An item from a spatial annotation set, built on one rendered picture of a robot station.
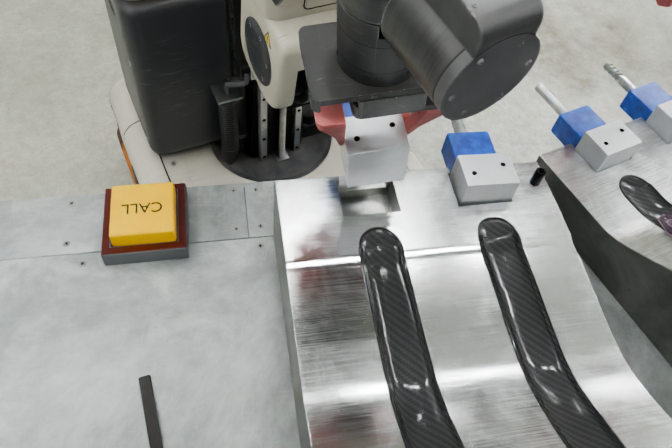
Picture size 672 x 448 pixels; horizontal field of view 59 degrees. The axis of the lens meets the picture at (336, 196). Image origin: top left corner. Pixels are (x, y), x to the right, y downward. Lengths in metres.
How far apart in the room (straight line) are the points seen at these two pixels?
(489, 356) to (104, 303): 0.35
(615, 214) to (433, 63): 0.41
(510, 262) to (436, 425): 0.17
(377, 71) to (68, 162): 1.47
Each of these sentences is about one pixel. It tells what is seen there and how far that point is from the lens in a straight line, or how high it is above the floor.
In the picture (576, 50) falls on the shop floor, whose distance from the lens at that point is 2.37.
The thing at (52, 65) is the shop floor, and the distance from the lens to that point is 2.09.
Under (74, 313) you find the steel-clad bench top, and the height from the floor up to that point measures 0.80.
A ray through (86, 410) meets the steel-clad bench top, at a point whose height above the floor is 0.80.
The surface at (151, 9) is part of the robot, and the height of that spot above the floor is 0.68.
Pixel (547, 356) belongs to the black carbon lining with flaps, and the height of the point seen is 0.88.
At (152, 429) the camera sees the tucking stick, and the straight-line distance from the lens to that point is 0.55.
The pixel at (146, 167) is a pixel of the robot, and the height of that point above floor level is 0.27.
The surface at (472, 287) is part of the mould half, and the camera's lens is 0.52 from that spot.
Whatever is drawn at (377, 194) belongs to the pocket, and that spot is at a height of 0.86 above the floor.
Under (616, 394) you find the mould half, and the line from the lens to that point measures 0.52.
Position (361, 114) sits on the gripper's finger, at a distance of 0.41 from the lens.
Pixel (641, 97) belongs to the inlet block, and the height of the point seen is 0.87.
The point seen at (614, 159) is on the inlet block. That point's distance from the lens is 0.70.
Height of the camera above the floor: 1.32
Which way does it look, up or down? 53 degrees down
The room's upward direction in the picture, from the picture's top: 9 degrees clockwise
